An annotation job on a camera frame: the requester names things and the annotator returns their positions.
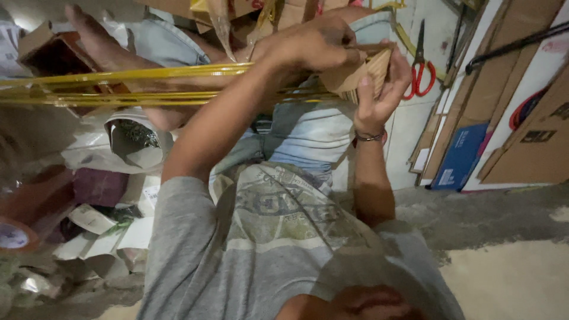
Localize person's left hand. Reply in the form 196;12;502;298
252;16;370;77

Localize person's right hand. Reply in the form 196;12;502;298
353;39;414;135

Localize stack of brown cardboard pieces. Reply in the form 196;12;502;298
319;48;394;105

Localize yellow adhesive tape strands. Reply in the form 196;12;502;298
0;62;345;108

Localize yellow tape strip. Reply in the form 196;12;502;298
369;0;446;81

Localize person's light denim shorts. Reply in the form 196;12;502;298
127;10;396;178

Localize clear plastic bags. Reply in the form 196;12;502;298
205;0;278;64

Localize blue flattened carton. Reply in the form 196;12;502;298
429;123;490;192

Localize leaning flattened cardboard sheets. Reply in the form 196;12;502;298
408;0;569;187

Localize person's grey printed shirt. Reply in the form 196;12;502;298
135;161;466;320

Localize open white plastic pouch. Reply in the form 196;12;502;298
103;116;175;170

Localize person's left leg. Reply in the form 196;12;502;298
63;4;232;132

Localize maroon packet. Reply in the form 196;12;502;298
72;167;130;208

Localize open brown cardboard box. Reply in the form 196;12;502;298
17;21;130;95

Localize heap of white packets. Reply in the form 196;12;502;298
52;171;163;274

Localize brown packing tape roll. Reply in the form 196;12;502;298
0;215;40;255

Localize red handled scissors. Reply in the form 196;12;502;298
402;20;437;101

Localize dark wrist bracelet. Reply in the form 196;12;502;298
354;128;387;144

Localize black strap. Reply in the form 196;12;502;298
464;20;569;76

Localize red ring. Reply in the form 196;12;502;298
509;88;548;132

